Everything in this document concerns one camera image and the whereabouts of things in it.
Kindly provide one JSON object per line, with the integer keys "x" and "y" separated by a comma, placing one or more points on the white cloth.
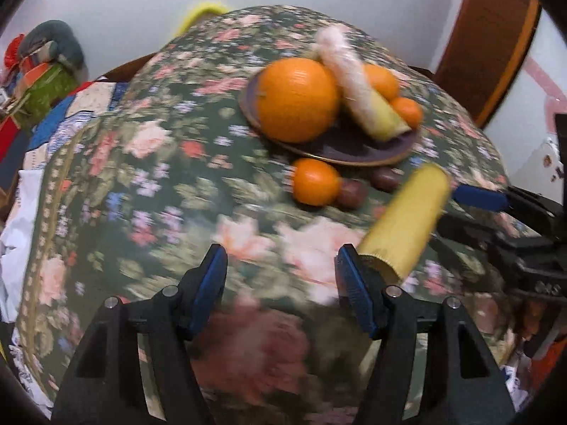
{"x": 17, "y": 239}

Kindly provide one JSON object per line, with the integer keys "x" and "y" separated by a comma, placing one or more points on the small brown fruit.
{"x": 352, "y": 193}
{"x": 385, "y": 178}

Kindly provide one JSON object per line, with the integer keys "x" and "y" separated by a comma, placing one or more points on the patchwork quilt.
{"x": 75, "y": 110}

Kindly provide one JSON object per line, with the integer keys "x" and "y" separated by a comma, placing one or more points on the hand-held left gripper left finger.
{"x": 210, "y": 283}

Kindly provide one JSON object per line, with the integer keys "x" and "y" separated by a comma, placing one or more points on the large orange with sticker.
{"x": 297, "y": 99}

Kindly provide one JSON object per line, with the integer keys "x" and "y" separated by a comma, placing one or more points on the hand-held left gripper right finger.
{"x": 354, "y": 292}

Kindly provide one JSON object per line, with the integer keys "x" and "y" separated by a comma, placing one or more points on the pale corn cob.
{"x": 345, "y": 75}

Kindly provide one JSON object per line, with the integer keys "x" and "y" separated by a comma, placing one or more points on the yellow corn cob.
{"x": 407, "y": 217}

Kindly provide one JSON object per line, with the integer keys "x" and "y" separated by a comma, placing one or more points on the white door with stickers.
{"x": 531, "y": 110}

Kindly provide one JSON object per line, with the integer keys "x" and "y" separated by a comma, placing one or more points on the wooden door frame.
{"x": 487, "y": 40}

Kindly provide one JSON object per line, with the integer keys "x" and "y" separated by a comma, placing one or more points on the red plastic bag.
{"x": 12, "y": 51}

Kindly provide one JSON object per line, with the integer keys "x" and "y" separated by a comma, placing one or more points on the grey plush toy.
{"x": 53, "y": 40}

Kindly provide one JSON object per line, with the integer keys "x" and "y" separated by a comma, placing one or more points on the yellow foam arch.
{"x": 201, "y": 12}

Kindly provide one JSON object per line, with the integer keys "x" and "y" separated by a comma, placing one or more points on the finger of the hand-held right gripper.
{"x": 480, "y": 197}
{"x": 469, "y": 232}

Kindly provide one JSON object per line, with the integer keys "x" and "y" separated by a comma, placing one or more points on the floral tablecloth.
{"x": 155, "y": 186}

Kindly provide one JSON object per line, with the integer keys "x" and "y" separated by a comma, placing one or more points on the purple plate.
{"x": 354, "y": 149}

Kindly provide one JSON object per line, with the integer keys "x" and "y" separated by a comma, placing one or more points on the small tangerine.
{"x": 315, "y": 181}
{"x": 407, "y": 113}

